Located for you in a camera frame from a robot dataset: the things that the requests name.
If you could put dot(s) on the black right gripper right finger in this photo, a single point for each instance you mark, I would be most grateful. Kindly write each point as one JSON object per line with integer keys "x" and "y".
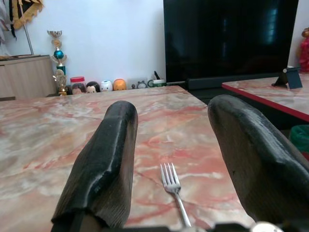
{"x": 256, "y": 157}

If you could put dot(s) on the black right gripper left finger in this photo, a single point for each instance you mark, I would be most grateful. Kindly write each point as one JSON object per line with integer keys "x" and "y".
{"x": 103, "y": 157}

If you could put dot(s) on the green bin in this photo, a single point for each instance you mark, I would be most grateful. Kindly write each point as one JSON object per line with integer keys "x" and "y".
{"x": 300, "y": 140}

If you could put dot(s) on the marble table with red edge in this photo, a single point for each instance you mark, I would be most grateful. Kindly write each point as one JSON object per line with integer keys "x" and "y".
{"x": 256, "y": 97}

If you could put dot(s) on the black mouse toy head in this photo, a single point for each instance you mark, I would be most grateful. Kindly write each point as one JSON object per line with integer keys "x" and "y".
{"x": 93, "y": 87}

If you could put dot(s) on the white duck toy head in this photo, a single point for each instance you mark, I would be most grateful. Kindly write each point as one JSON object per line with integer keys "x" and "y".
{"x": 106, "y": 86}

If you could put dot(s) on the brown-haired toy head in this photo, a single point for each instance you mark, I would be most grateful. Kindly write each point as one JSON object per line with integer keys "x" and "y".
{"x": 78, "y": 89}

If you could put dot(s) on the silver metal fork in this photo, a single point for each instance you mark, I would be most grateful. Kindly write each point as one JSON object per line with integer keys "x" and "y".
{"x": 172, "y": 186}

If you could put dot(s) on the orange toy head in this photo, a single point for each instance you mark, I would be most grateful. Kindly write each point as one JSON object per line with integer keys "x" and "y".
{"x": 119, "y": 84}

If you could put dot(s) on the black phone stand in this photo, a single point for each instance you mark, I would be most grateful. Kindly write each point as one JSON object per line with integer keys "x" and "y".
{"x": 281, "y": 81}

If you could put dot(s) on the clear jar with red lid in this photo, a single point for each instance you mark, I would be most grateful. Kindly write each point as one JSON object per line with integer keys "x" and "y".
{"x": 77, "y": 79}

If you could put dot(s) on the black soundbar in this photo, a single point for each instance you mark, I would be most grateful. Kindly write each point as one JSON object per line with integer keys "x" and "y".
{"x": 205, "y": 84}

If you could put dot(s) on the green mug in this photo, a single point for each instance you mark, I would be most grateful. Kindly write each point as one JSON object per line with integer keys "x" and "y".
{"x": 158, "y": 83}

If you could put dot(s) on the black pen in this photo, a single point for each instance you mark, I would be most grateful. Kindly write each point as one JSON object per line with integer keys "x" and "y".
{"x": 157, "y": 75}

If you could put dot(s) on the light wooden cabinet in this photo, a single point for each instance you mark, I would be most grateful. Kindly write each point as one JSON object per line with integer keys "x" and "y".
{"x": 26, "y": 77}

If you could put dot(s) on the gold trophy with teal ball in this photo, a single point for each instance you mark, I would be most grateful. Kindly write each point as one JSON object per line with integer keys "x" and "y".
{"x": 58, "y": 54}

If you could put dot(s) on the red dressed doll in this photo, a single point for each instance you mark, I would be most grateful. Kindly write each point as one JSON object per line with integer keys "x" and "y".
{"x": 304, "y": 53}

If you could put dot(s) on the large black television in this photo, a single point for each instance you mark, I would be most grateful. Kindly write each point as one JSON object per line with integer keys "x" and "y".
{"x": 229, "y": 36}

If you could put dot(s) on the silver flag pole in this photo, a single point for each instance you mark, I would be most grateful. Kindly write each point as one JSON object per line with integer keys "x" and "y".
{"x": 29, "y": 41}

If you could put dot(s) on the yellow fringed flag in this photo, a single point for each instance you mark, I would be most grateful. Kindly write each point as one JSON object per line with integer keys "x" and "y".
{"x": 26, "y": 14}

